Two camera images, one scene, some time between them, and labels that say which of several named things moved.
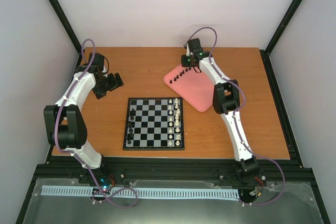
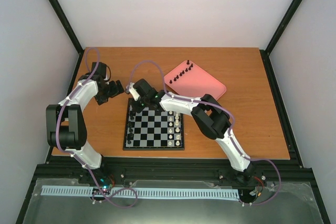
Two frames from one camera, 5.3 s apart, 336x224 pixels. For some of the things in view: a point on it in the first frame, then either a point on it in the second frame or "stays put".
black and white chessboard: (154, 124) stays put
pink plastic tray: (197, 87) stays put
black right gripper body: (187, 63) to (138, 109)
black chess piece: (130, 136) stays put
